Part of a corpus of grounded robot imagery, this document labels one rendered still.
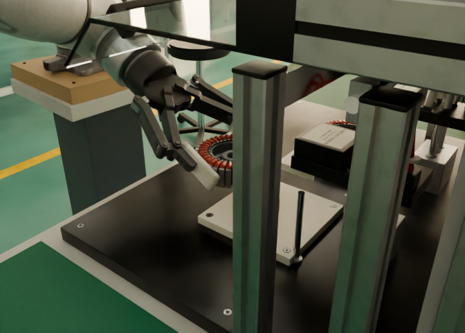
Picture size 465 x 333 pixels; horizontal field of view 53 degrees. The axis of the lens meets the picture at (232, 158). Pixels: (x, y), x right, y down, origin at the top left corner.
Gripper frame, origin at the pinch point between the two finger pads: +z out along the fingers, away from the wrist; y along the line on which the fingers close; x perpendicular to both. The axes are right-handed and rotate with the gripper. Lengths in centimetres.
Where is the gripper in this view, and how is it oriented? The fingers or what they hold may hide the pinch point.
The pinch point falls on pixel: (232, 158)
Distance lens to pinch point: 66.9
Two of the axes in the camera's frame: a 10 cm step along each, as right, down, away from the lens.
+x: -4.0, 6.2, 6.7
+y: 6.1, -3.7, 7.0
